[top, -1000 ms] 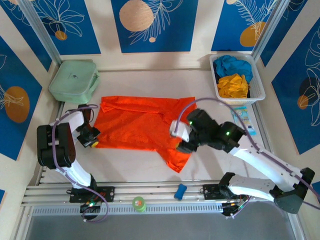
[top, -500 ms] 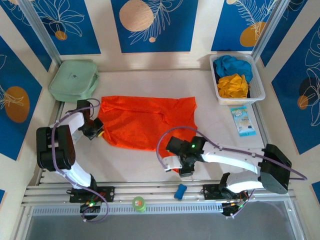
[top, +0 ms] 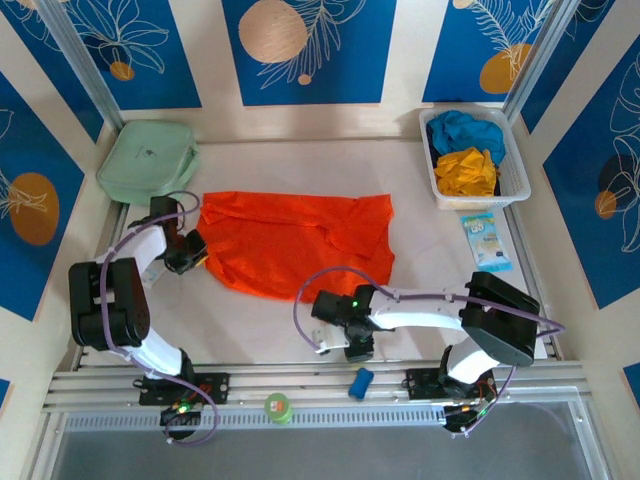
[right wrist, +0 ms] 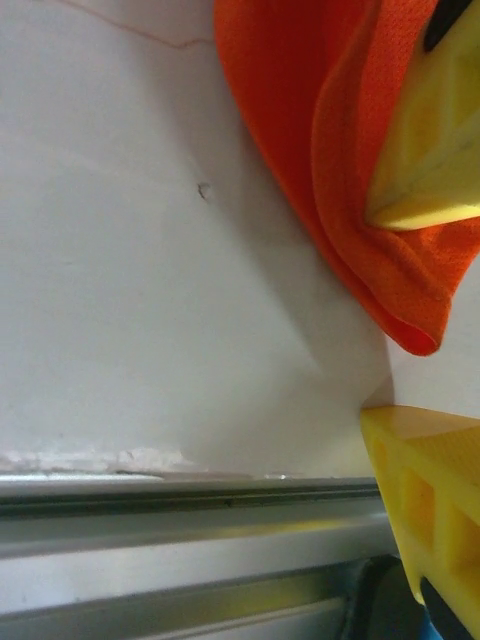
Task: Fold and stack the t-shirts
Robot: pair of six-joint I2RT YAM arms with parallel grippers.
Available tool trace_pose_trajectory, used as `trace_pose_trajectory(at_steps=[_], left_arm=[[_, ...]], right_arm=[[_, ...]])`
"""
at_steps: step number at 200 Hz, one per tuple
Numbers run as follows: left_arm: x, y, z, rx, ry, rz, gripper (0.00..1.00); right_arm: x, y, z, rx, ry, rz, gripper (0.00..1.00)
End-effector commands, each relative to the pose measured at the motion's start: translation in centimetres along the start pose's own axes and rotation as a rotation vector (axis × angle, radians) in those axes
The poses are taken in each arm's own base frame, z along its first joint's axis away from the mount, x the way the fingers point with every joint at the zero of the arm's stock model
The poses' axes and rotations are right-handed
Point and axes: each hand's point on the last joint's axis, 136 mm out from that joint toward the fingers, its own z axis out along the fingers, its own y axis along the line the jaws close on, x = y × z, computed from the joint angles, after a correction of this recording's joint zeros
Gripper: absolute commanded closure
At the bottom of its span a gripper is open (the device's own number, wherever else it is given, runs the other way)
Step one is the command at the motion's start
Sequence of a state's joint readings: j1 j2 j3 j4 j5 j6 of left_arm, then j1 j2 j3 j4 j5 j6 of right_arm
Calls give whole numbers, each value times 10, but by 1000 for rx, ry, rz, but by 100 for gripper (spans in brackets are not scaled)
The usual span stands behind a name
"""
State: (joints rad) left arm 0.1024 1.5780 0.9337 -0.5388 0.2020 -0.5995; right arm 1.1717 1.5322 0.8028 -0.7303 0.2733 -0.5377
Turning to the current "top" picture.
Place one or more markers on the orange t-shirt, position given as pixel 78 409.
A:
pixel 280 240

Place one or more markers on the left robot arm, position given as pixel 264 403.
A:
pixel 160 350

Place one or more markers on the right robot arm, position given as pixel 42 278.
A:
pixel 425 315

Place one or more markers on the blue bone-shaped toy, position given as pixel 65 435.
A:
pixel 361 384

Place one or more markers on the mint green zip case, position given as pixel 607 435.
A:
pixel 145 160

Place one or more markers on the green tape roll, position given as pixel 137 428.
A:
pixel 279 407

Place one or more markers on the wet wipes packet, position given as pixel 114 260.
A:
pixel 487 242

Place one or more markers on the yellow t-shirt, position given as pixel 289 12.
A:
pixel 465 172

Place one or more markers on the blue t-shirt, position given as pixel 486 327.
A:
pixel 465 132

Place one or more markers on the white plastic basket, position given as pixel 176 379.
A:
pixel 515 180

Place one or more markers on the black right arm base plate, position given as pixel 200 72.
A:
pixel 422 385

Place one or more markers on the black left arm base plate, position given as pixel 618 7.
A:
pixel 215 387

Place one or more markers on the blue floral wall poster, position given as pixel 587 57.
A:
pixel 150 60
pixel 30 200
pixel 470 50
pixel 595 190
pixel 320 55

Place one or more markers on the aluminium frame post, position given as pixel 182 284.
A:
pixel 532 65
pixel 82 65

